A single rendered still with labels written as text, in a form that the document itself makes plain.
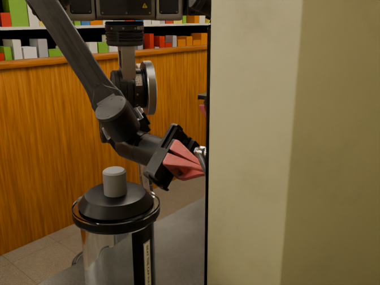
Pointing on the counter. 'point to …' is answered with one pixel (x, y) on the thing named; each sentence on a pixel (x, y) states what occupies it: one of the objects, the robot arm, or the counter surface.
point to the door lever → (201, 156)
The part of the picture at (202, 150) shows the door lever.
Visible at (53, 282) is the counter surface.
